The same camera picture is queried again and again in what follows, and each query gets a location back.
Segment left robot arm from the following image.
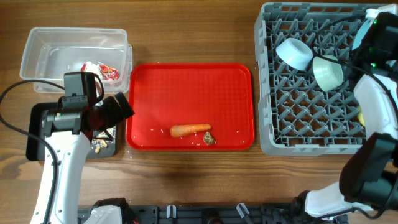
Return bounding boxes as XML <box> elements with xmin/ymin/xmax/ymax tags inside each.
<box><xmin>31</xmin><ymin>72</ymin><xmax>134</xmax><ymax>223</ymax></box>

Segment grey dishwasher rack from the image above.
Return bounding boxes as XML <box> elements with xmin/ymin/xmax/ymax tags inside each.
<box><xmin>254</xmin><ymin>2</ymin><xmax>388</xmax><ymax>156</ymax></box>

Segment mint green bowl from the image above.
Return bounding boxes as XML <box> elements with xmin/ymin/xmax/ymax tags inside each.
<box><xmin>312</xmin><ymin>57</ymin><xmax>343</xmax><ymax>91</ymax></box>

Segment clear plastic bin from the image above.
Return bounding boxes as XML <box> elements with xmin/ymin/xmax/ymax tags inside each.
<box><xmin>19</xmin><ymin>27</ymin><xmax>133</xmax><ymax>94</ymax></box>

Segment light blue bowl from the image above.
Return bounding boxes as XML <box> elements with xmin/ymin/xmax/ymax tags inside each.
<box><xmin>275</xmin><ymin>38</ymin><xmax>313</xmax><ymax>71</ymax></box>

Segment black plastic tray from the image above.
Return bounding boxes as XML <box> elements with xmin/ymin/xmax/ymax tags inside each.
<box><xmin>25</xmin><ymin>103</ymin><xmax>104</xmax><ymax>161</ymax></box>

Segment light blue plate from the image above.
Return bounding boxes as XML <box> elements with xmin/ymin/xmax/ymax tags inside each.
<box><xmin>351</xmin><ymin>19</ymin><xmax>373</xmax><ymax>50</ymax></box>

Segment orange carrot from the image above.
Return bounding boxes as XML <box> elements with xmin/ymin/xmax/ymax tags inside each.
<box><xmin>170</xmin><ymin>124</ymin><xmax>211</xmax><ymax>138</ymax></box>

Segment brown mushroom piece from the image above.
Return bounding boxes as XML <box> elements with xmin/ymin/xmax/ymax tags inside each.
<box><xmin>203</xmin><ymin>132</ymin><xmax>216</xmax><ymax>145</ymax></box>

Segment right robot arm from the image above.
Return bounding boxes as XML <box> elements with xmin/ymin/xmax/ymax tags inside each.
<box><xmin>304</xmin><ymin>4</ymin><xmax>397</xmax><ymax>220</ymax></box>

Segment black left cable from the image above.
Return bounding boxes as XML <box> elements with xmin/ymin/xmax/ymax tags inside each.
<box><xmin>0</xmin><ymin>72</ymin><xmax>105</xmax><ymax>224</ymax></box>

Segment yellow cup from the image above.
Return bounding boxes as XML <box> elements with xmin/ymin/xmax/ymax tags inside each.
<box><xmin>357</xmin><ymin>106</ymin><xmax>365</xmax><ymax>126</ymax></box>

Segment food scraps with rice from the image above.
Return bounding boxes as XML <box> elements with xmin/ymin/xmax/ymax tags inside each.
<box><xmin>89</xmin><ymin>126</ymin><xmax>117</xmax><ymax>157</ymax></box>

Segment red snack wrapper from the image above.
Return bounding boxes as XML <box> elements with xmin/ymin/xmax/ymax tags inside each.
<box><xmin>99</xmin><ymin>64</ymin><xmax>119</xmax><ymax>81</ymax></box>

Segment white tissue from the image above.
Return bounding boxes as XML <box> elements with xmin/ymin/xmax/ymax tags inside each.
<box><xmin>81</xmin><ymin>62</ymin><xmax>101</xmax><ymax>76</ymax></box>

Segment red serving tray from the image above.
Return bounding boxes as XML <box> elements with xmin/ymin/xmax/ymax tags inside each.
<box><xmin>126</xmin><ymin>63</ymin><xmax>255</xmax><ymax>151</ymax></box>

